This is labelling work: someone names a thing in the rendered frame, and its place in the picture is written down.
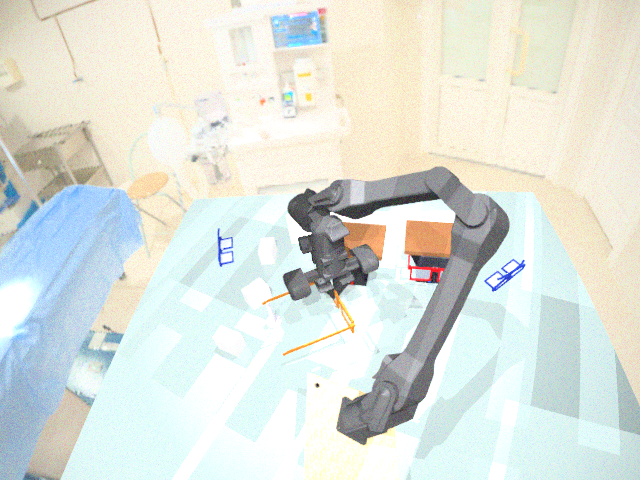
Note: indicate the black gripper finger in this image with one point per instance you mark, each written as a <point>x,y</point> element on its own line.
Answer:
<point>341,284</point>
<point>330,290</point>

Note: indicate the white flat rectangular panel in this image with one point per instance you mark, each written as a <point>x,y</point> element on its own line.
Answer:
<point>395,222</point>

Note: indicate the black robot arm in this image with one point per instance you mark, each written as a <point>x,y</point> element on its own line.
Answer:
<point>480,227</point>

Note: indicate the red glasses frame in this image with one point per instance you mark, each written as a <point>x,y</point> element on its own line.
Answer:
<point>422,273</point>

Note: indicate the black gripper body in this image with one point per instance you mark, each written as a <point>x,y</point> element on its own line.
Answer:
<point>329,267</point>

